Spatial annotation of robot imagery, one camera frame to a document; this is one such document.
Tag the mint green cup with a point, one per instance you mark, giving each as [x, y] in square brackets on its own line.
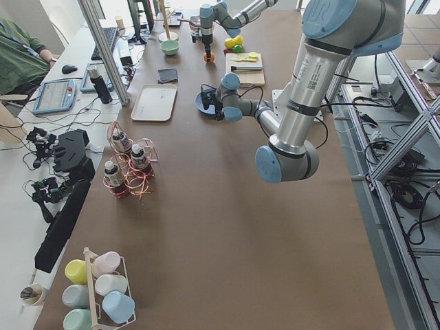
[78, 319]

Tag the yellow plastic knife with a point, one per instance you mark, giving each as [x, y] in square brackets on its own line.
[250, 60]

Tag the grey cup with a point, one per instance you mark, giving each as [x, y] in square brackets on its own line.
[76, 296]

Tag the yellow lemon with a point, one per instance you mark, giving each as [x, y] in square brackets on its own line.
[238, 40]
[229, 43]

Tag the black thermos bottle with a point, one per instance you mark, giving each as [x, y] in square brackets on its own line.
[100, 85]

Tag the dark drink bottle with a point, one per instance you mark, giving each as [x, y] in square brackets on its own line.
[138, 157]
[121, 142]
[114, 179]

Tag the blue cup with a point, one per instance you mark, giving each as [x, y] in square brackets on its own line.
[118, 306]

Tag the blue teach pendant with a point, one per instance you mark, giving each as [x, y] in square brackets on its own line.
[55, 96]

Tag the wooden mug tree stand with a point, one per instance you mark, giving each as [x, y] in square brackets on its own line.
[161, 19]

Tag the black monitor stand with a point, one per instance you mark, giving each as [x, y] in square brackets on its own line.
[142, 18]

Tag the dark drink bottle front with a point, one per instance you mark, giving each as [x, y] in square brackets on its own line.
[114, 179]

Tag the dark drink bottle middle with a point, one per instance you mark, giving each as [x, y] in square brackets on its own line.
[138, 157]

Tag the cream rectangular tray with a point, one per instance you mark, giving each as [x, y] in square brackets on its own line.
[154, 103]

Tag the yellow lemon back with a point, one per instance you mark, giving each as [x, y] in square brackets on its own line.
[238, 40]

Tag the green lime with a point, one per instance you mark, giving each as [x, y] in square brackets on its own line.
[237, 49]

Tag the pink bowl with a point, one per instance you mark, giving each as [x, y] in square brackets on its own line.
[194, 24]

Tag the person in green jacket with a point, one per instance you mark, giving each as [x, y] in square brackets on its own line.
[25, 60]

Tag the orange fruit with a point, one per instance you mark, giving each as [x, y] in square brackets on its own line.
[209, 57]

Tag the dark drink bottle upper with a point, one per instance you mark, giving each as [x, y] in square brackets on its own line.
[121, 142]

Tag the black computer mouse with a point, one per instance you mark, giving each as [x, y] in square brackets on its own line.
[67, 69]

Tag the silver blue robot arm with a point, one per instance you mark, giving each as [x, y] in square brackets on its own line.
[209, 14]
[331, 32]

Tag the copper wire bottle rack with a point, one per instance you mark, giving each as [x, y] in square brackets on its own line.
[137, 181]

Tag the aluminium frame post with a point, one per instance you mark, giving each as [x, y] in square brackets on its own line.
[91, 16]

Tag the lemon slice far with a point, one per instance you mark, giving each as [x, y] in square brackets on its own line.
[253, 55]

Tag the white cup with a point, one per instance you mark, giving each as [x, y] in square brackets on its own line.
[111, 282]

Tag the grey folded cloth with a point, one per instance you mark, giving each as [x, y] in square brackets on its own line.
[167, 75]

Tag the wooden cutting board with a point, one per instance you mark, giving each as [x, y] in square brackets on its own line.
[246, 78]

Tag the pink cup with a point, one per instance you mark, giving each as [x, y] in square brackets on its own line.
[106, 263]

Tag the steel cylinder black tip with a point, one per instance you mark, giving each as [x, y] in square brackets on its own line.
[246, 68]

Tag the yellow lemon front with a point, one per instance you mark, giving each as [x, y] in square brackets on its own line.
[229, 43]

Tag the yellow cup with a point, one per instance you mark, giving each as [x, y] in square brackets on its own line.
[76, 272]

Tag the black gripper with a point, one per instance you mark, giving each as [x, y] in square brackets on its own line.
[207, 40]
[218, 104]

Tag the blue round plate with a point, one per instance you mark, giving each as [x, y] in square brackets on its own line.
[205, 102]

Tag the green bowl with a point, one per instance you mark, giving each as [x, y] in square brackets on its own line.
[169, 47]

